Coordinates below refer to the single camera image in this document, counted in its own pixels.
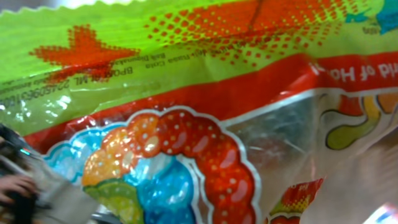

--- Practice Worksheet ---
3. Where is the green Haribo candy bag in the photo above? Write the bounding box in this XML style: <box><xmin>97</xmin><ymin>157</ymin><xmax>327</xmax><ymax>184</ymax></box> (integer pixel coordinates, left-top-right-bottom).
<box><xmin>1</xmin><ymin>0</ymin><xmax>397</xmax><ymax>223</ymax></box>

